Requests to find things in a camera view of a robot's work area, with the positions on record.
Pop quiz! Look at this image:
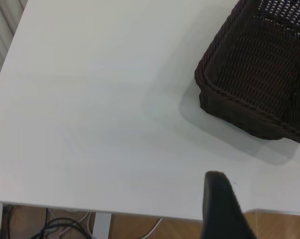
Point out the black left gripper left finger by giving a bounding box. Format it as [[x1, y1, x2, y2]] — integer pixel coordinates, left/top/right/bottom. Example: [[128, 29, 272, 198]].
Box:
[[200, 171, 256, 239]]

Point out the black woven wicker basket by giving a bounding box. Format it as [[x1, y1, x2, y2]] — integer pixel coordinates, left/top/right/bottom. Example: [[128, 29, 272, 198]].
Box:
[[194, 0, 300, 145]]

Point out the black floor cable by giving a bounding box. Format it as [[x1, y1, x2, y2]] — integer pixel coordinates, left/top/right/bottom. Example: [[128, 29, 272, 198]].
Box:
[[29, 208, 94, 239]]

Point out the beige curtain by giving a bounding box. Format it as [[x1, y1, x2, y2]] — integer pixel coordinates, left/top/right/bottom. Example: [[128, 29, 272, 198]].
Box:
[[0, 0, 31, 90]]

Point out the grey metal table leg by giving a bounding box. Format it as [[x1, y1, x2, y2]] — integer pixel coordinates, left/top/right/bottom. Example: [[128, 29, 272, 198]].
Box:
[[92, 213, 113, 239]]

